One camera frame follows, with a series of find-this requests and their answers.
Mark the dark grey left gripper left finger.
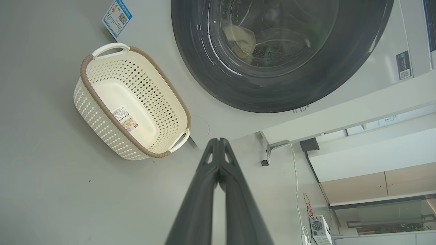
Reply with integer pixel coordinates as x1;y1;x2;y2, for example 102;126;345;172
165;138;220;245

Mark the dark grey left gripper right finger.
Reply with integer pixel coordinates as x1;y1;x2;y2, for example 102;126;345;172
218;138;275;245

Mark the round washing machine door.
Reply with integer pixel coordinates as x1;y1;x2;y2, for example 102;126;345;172
171;0;395;114

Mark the cream garment with blue patches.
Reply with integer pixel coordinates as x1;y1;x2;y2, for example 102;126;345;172
223;25;257;64

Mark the basket product label sticker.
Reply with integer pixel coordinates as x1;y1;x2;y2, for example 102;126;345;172
111;106;139;133

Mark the cream perforated laundry basket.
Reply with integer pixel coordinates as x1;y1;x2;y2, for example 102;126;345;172
73;42;192;161

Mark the white front-load washing machine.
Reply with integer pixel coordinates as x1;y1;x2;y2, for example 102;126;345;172
102;0;436;150

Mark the white power supply with fan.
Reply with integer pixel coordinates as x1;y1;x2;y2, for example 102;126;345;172
309;215;333;245

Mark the dark framed glass window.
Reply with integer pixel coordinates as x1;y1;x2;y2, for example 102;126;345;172
328;194;436;236

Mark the white partition panel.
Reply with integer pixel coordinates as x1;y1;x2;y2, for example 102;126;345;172
261;102;436;183

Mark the blue energy label sticker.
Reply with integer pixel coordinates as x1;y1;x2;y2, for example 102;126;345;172
102;0;133;38

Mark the dark QR code sticker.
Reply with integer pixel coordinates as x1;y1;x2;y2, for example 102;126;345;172
395;51;413;81

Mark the thin white cable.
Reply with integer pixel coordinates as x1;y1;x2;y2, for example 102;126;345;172
290;144;308;239

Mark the red wire coil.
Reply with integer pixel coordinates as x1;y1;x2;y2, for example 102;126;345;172
303;193;314;218

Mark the black bracket block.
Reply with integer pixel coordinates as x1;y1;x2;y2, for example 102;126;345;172
299;137;320;153

